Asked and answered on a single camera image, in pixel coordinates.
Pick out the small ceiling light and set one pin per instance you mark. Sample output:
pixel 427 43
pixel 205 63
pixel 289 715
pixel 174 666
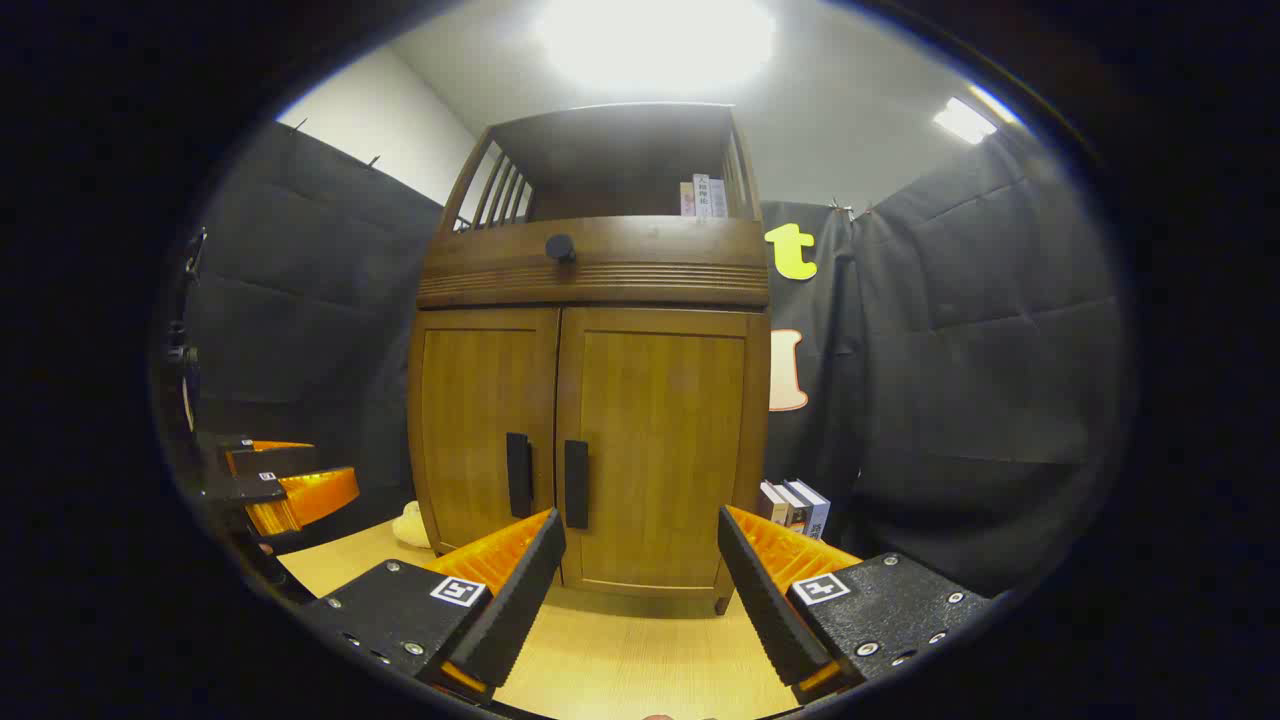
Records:
pixel 963 120

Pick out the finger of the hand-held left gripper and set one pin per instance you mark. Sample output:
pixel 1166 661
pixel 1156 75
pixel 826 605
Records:
pixel 310 495
pixel 270 458

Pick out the pink spine book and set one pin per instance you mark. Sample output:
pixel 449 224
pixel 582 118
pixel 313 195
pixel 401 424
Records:
pixel 686 198

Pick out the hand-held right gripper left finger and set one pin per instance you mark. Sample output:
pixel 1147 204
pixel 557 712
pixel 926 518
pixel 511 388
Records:
pixel 520 600

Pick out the white plush toy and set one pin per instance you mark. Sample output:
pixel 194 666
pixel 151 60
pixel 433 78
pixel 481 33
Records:
pixel 412 527

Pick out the white spine book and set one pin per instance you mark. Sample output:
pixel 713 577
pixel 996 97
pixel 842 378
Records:
pixel 718 198
pixel 701 195

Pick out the grey cover book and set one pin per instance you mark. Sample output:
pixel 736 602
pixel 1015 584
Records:
pixel 815 510
pixel 770 503
pixel 793 508

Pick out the wooden double-door shoe cabinet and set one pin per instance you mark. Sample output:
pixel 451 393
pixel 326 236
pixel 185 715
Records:
pixel 650 250

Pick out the round black cabinet knob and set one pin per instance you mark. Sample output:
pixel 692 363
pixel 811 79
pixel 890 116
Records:
pixel 560 247

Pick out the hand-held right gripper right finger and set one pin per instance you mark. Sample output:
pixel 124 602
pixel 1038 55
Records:
pixel 765 600

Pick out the large ceiling light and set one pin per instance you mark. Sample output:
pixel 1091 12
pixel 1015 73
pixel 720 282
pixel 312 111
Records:
pixel 655 40

